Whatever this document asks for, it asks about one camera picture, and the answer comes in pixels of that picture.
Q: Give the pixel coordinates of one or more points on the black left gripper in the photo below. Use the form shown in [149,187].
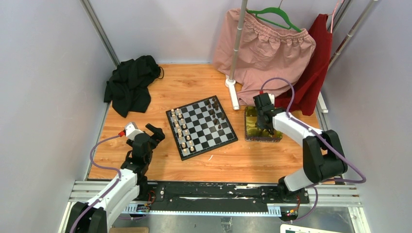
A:
[157,135]

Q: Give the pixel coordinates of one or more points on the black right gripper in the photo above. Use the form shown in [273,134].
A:
[260,124]

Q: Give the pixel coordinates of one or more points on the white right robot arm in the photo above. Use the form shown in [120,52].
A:
[322,151]

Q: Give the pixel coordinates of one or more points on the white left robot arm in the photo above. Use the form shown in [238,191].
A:
[98,214]

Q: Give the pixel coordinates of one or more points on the gold metal tin tray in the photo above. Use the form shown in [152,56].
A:
[255,134]

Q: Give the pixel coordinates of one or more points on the red cloth garment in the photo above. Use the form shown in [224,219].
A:
[309,85]

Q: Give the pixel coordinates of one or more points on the black white chessboard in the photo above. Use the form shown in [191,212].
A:
[202,132]

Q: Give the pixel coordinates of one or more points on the white rack stand base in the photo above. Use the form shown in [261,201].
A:
[230,84]

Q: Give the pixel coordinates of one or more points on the pink cloth garment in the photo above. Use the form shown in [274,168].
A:
[269,56]

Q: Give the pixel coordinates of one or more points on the black cloth garment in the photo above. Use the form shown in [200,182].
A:
[127,88]

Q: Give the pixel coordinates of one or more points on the silver rack pole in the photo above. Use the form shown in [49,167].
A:
[237,40]

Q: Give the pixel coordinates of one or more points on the green clothes hanger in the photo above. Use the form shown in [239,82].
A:
[275,16]

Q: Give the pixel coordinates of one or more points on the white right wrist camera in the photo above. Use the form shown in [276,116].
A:
[271,97]

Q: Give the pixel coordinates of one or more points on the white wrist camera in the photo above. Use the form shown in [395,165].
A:
[271,97]
[130,131]

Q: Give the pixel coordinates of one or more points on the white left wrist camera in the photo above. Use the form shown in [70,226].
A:
[130,131]

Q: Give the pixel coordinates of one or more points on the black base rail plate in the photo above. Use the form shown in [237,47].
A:
[220,197]

